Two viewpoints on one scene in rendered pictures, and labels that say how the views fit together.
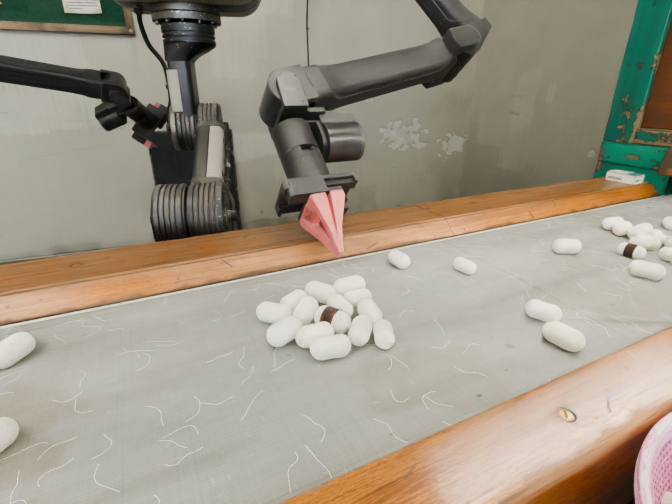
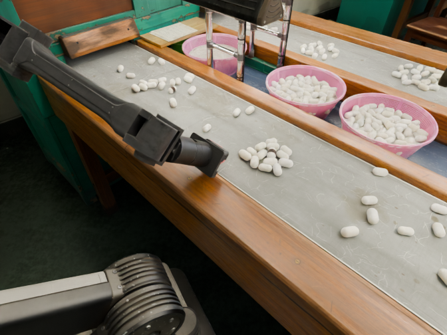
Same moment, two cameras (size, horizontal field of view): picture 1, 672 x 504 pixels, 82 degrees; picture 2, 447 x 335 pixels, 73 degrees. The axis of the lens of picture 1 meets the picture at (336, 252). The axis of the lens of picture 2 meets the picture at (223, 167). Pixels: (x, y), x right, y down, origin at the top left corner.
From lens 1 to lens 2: 0.88 m
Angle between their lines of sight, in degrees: 87
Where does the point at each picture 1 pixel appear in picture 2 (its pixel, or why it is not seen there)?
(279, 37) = not seen: outside the picture
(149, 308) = (293, 217)
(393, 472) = (322, 128)
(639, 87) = (10, 14)
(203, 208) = (159, 268)
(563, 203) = not seen: hidden behind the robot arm
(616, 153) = not seen: hidden behind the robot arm
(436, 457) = (314, 124)
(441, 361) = (272, 132)
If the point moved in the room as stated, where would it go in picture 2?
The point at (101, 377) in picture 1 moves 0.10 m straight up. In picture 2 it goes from (333, 201) to (346, 170)
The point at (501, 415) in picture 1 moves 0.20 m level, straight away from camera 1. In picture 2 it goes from (297, 117) to (229, 110)
